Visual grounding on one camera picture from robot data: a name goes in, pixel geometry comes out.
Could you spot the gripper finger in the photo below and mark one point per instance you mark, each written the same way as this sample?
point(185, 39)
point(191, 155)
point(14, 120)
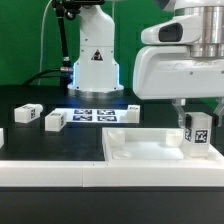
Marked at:
point(218, 113)
point(184, 119)

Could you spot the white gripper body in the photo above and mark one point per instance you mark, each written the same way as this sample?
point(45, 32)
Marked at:
point(165, 69)

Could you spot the white square tabletop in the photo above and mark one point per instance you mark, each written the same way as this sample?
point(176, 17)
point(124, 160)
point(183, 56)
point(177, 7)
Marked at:
point(154, 144)

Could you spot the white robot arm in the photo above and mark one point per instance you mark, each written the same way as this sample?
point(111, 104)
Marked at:
point(96, 72)

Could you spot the white obstacle fence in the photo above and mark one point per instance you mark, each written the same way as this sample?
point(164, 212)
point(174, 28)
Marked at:
point(197, 173)

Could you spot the white block left edge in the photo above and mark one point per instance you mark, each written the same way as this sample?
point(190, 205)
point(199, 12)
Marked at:
point(1, 137)

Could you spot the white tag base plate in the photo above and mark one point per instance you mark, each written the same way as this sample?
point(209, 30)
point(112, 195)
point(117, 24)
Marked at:
point(93, 115)

